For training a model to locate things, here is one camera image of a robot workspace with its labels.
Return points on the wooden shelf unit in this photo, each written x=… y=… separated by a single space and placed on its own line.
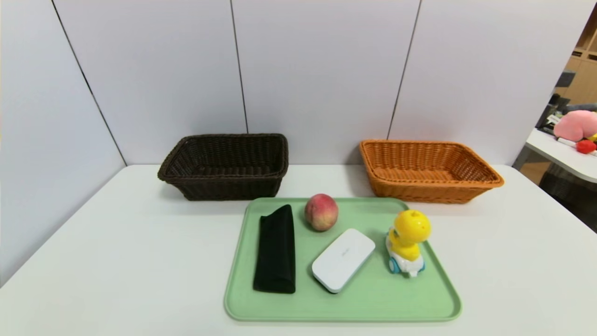
x=583 y=79

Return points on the yellow duck toy car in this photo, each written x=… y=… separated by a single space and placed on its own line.
x=410 y=228

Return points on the black glasses case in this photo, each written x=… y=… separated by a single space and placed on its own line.
x=275 y=252

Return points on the pink plush toy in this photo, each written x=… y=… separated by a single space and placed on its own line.
x=576 y=125

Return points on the white rounded power bank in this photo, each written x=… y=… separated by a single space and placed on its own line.
x=343 y=259

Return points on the light green plastic tray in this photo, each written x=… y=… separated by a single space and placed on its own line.
x=373 y=294

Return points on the small red toy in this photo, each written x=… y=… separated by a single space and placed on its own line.
x=586 y=146

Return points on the orange wicker basket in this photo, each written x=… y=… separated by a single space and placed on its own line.
x=419 y=191

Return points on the red yellow peach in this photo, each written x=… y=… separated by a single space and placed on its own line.
x=322 y=212

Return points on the white side table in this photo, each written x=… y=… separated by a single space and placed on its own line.
x=559 y=158

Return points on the dark brown wicker basket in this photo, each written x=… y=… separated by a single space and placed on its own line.
x=224 y=186

